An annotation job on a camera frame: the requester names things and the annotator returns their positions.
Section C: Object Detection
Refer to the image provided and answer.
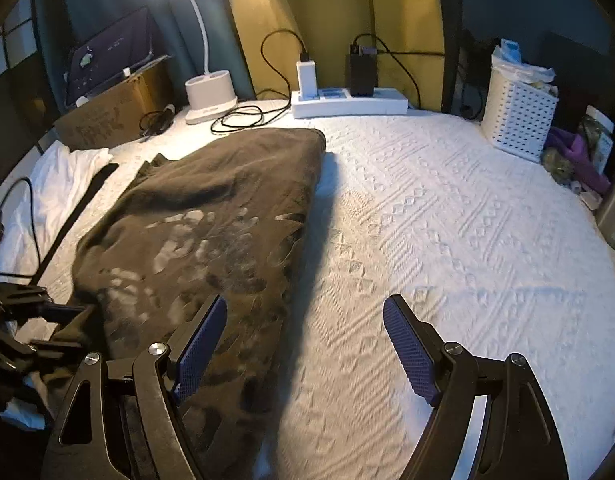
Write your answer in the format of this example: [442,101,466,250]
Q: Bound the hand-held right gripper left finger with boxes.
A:
[40,294,228,480]

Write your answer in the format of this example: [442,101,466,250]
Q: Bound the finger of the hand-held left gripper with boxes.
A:
[0,322,86,386]
[0,282,91,328]

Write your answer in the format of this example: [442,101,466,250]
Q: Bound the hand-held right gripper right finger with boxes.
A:
[382,294,569,480]

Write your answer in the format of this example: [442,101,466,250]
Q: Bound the brown t-shirt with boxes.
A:
[50,127,328,480]

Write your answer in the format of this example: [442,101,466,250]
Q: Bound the white garment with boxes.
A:
[0,140,113,281]

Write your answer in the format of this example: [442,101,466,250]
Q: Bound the brown cardboard box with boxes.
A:
[54,60,176,152]

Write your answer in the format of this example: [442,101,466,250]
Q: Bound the grey fuzzy lump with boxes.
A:
[542,152,575,186]

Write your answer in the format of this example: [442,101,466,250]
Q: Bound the white power strip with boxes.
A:
[292,87,408,119]

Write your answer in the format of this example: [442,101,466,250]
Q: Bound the white desk lamp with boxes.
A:
[132,0,238,125]

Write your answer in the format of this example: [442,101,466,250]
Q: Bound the white plastic basket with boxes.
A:
[481,45,559,162]

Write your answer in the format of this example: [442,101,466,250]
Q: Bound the purple cloth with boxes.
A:
[545,126,612,196]

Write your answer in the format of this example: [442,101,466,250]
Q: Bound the black charger plug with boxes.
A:
[346,45,375,97]

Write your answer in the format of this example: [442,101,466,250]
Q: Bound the glass jar with white lid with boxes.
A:
[580,105,615,173]

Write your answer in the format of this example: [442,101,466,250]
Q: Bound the white charger plug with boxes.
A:
[296,52,318,99]

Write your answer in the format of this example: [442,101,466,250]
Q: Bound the teal curtain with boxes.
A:
[32,0,253,106]

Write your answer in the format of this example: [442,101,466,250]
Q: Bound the yellow curtain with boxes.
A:
[228,0,445,111]

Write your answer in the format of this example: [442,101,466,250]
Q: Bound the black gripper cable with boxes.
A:
[0,177,38,281]

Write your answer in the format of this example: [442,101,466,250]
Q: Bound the black strap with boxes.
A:
[32,162,119,286]

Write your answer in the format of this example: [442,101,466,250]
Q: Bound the black cable bundle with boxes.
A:
[138,104,176,137]

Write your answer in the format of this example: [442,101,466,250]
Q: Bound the black charger cable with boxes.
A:
[351,33,445,111]

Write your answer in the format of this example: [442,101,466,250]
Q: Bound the black coiled charging cable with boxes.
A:
[211,30,308,135]

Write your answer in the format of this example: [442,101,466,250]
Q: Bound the black window frame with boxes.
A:
[430,0,488,116]

